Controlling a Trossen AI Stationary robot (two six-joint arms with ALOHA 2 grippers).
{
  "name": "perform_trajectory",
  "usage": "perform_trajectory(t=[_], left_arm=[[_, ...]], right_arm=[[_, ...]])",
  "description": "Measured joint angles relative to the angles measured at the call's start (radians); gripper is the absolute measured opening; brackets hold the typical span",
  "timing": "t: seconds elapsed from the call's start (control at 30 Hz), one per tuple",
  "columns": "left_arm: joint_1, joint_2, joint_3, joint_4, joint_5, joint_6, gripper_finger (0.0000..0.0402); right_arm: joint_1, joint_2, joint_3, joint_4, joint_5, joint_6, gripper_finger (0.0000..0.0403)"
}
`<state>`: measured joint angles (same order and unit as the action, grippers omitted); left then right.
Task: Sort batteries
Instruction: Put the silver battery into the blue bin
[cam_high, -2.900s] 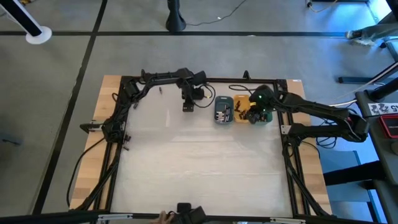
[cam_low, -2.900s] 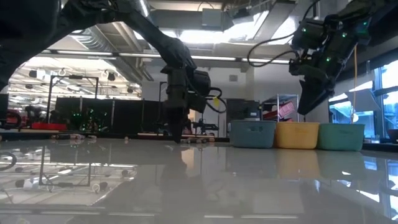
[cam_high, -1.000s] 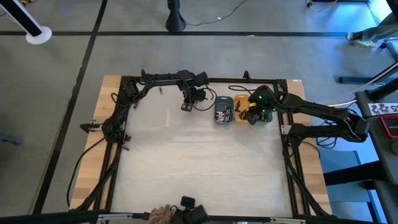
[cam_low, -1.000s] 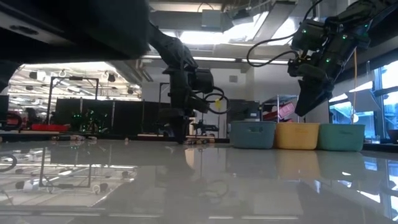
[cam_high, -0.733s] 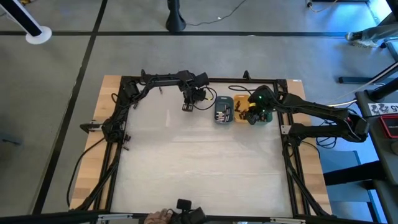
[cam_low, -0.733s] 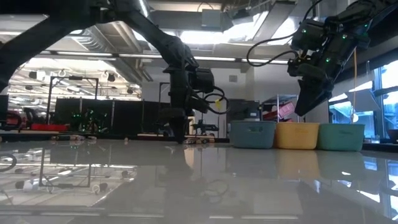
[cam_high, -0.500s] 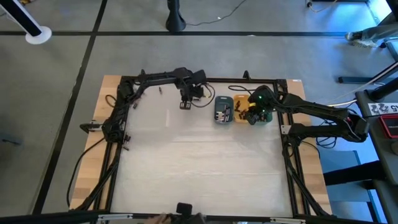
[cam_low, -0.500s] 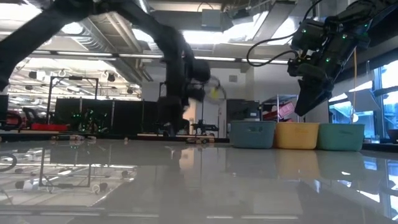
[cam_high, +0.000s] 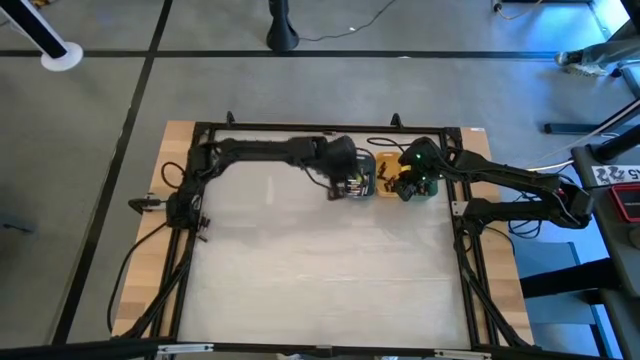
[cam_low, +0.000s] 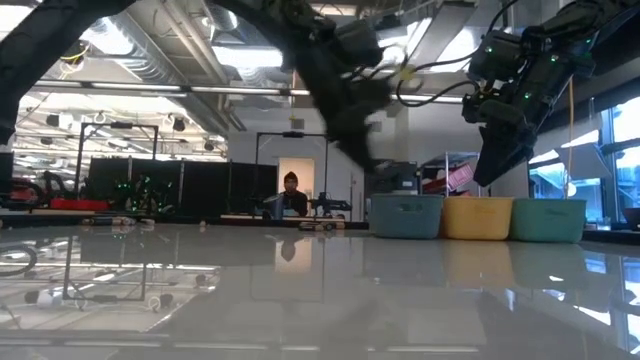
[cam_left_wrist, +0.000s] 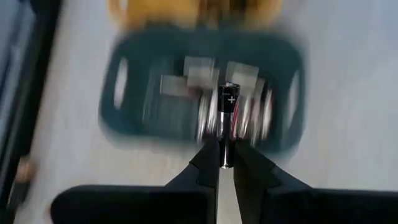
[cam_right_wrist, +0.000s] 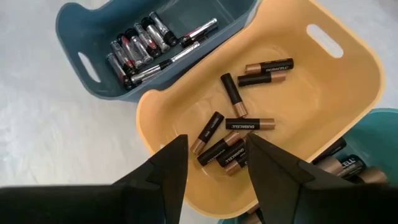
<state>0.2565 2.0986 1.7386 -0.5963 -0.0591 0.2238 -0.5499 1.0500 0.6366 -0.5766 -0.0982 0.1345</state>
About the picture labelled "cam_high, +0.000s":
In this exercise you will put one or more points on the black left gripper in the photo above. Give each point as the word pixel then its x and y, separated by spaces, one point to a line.
pixel 340 157

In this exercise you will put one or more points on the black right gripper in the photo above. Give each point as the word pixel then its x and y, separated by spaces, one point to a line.
pixel 422 157

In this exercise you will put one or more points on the mint green plastic bin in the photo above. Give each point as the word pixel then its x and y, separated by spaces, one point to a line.
pixel 432 190

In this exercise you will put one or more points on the yellow plastic bin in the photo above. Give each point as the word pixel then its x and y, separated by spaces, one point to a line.
pixel 387 159

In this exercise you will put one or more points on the dark teal plastic bin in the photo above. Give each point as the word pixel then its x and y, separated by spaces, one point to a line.
pixel 369 162

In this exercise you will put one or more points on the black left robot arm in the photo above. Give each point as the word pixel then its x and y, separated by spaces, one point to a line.
pixel 260 149

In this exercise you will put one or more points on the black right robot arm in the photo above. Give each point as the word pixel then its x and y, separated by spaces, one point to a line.
pixel 525 185

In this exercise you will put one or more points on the black floor stand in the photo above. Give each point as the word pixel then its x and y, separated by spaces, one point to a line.
pixel 282 35

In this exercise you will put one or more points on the black floor bar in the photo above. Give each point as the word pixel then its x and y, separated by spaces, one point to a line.
pixel 570 128

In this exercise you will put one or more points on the black desk crossbar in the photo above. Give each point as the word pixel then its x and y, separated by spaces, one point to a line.
pixel 565 282

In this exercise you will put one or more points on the black table clamp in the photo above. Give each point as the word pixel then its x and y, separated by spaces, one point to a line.
pixel 145 204

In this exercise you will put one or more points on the white printed label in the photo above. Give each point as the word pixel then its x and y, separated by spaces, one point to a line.
pixel 615 175

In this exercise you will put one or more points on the person's shoe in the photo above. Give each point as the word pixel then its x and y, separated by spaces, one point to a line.
pixel 580 67

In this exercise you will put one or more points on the black tube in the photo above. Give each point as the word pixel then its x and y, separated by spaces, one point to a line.
pixel 617 148

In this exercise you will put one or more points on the grey desk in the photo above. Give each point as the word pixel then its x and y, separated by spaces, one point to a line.
pixel 620 260

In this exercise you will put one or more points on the person's leg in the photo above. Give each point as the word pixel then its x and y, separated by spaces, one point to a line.
pixel 615 50

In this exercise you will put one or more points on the grey floor object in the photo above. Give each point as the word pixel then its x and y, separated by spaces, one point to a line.
pixel 17 224

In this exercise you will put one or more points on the black pole with white base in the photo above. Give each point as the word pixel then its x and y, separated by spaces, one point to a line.
pixel 30 25

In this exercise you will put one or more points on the silver frame bracket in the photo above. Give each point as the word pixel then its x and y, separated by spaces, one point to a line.
pixel 458 208

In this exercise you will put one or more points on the black aluminium table frame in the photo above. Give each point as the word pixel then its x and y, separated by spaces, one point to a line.
pixel 325 128

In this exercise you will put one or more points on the black frame clamp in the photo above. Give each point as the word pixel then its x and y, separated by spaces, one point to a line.
pixel 230 120
pixel 396 120

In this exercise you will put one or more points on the small black camera box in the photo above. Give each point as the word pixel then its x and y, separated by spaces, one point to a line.
pixel 324 351

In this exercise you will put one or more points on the silver frame plate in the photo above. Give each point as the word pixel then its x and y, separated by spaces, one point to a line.
pixel 462 355
pixel 185 348

